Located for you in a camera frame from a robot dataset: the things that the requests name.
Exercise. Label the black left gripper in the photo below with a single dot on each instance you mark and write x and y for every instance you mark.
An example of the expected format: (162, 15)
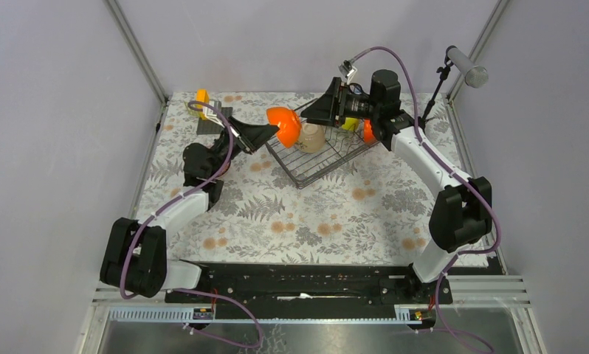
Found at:
(252, 136)

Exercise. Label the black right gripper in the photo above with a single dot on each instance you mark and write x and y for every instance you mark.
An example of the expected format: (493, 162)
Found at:
(326, 110)

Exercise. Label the orange bowl front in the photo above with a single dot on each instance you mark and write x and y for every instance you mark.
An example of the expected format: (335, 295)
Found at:
(288, 123)

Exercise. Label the orange bowl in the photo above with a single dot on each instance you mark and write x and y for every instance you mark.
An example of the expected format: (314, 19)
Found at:
(288, 123)
(367, 132)

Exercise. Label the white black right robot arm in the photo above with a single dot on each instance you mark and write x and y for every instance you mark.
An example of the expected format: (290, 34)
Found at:
(460, 215)

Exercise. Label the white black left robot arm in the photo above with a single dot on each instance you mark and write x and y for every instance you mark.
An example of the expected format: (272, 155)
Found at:
(135, 260)

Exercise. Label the yellow green bowl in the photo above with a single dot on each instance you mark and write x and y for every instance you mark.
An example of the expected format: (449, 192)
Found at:
(350, 124)

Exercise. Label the beige ceramic bowl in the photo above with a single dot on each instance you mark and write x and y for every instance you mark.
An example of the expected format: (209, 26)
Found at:
(311, 138)

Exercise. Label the grey lego baseplate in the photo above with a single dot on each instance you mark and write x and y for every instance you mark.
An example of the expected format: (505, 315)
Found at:
(207, 127)

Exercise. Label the orange bowl rear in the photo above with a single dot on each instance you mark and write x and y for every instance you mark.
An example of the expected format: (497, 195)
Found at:
(367, 132)

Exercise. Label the yellow green grid plate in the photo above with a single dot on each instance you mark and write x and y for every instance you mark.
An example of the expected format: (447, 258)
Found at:
(192, 111)

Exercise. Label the orange block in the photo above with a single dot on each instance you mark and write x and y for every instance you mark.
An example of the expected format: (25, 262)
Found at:
(202, 96)

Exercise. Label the floral tablecloth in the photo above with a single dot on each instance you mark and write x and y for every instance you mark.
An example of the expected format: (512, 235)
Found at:
(372, 210)

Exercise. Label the black microphone tripod stand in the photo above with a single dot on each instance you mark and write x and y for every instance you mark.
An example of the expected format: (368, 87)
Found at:
(443, 72)

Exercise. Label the silver microphone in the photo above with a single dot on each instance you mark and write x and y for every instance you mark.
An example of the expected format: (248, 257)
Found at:
(475, 76)

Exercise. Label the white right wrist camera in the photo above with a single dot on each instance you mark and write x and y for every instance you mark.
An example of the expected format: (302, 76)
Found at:
(347, 70)

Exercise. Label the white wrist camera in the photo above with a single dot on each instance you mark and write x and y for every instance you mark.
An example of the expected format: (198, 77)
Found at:
(347, 70)
(211, 111)

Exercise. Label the black wire dish rack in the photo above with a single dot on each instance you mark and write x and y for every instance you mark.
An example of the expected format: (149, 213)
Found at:
(340, 147)

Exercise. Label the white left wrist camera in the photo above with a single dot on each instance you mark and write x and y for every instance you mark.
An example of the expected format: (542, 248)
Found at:
(211, 111)

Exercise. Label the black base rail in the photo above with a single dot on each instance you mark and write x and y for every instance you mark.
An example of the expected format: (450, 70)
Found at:
(295, 291)

